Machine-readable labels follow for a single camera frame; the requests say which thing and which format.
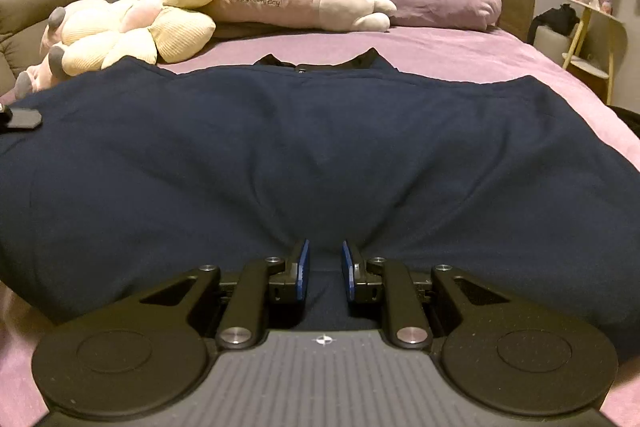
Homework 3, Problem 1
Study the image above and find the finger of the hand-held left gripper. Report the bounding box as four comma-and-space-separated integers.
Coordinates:
0, 103, 44, 134

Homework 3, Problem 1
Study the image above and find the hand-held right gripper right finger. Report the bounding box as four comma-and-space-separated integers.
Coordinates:
341, 239, 521, 350

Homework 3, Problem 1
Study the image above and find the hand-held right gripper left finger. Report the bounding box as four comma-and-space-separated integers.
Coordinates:
137, 239, 312, 350

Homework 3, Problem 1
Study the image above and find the navy blue zip jacket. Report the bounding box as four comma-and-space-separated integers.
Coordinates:
0, 48, 640, 353

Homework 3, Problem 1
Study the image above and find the olive upholstered headboard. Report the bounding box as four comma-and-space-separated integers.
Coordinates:
0, 0, 111, 95

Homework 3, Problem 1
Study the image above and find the cream and pink plush toy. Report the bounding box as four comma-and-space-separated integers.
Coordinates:
14, 0, 224, 98

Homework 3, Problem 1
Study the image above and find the long pink plush pillow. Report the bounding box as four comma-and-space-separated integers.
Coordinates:
200, 0, 398, 32

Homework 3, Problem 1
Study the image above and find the white stool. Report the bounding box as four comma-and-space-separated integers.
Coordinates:
534, 27, 576, 65

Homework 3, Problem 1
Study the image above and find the black bag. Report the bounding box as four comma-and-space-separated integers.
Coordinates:
527, 3, 581, 45

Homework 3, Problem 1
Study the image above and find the yellow side table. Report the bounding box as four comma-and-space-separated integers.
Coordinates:
562, 0, 628, 105

